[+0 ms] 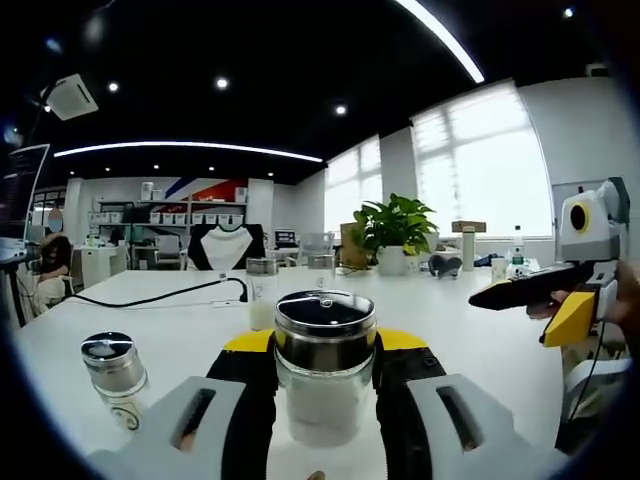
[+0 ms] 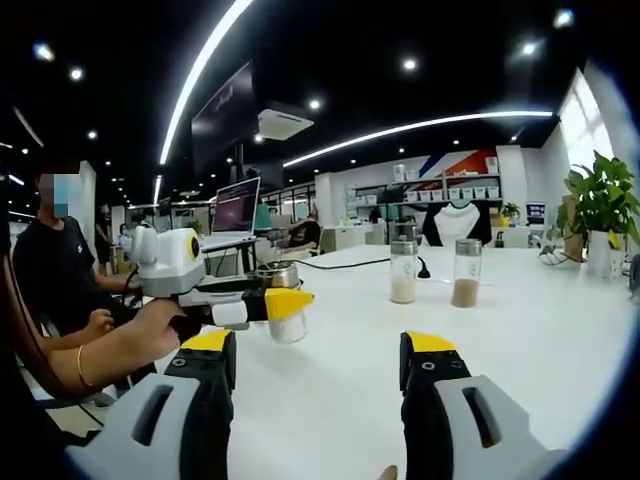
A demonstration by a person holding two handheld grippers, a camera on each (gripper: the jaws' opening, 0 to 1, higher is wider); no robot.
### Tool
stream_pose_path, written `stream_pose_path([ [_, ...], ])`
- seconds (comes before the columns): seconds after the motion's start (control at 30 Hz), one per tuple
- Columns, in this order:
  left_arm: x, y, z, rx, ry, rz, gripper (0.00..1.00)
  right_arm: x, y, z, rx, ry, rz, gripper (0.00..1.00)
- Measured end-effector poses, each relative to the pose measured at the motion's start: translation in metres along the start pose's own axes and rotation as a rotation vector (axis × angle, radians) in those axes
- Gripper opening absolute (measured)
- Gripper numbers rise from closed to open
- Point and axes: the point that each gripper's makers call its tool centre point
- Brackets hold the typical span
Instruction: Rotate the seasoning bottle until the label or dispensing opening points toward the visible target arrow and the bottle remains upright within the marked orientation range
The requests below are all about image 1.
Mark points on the ceiling air conditioner unit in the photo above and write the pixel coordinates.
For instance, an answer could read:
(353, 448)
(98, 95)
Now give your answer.
(70, 97)

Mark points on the small dark monitor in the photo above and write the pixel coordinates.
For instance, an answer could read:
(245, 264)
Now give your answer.
(285, 238)

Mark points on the long ceiling light strip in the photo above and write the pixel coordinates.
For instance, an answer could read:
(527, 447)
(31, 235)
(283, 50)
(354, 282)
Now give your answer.
(445, 40)
(200, 144)

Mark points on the chair with black white shirt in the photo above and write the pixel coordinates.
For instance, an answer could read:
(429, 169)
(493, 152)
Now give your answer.
(225, 247)

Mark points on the person's right hand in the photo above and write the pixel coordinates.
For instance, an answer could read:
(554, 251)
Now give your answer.
(629, 295)

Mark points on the green potted plant white pot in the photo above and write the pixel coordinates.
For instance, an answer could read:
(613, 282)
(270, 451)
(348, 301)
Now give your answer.
(395, 220)

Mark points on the white thermos bottle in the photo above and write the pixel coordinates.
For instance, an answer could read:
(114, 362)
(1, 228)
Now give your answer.
(467, 250)

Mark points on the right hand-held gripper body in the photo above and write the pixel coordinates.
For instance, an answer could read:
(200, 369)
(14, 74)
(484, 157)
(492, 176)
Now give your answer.
(600, 240)

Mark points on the small seasoning bottle white powder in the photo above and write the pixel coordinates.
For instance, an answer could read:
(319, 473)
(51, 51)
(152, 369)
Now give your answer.
(112, 370)
(325, 400)

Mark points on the clear plastic water bottle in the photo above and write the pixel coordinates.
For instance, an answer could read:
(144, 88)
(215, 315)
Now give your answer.
(518, 250)

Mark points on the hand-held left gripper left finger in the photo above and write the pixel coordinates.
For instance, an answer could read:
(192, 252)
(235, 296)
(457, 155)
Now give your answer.
(150, 445)

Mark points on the white paper cup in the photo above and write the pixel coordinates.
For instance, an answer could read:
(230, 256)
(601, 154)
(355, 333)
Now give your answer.
(499, 272)

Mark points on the tall seasoning bottle pale powder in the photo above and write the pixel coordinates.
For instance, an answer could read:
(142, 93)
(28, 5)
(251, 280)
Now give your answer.
(261, 310)

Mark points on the person's left hand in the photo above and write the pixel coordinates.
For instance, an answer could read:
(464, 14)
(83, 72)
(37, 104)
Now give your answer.
(316, 476)

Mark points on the tall seasoning bottle brown powder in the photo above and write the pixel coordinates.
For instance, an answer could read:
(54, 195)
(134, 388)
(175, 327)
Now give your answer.
(321, 267)

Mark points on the brown cardboard bag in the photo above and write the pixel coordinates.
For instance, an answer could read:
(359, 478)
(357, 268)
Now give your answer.
(352, 245)

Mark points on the flat cardboard box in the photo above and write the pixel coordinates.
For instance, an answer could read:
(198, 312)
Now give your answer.
(470, 226)

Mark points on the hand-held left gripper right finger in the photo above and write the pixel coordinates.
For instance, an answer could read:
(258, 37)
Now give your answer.
(500, 450)

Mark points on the open silver laptop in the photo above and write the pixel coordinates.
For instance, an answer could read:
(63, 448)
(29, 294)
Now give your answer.
(20, 190)

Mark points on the white office chair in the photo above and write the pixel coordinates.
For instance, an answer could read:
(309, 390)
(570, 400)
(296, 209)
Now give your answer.
(615, 367)

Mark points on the shelf with white bins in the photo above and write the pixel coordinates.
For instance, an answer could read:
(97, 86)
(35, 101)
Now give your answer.
(200, 217)

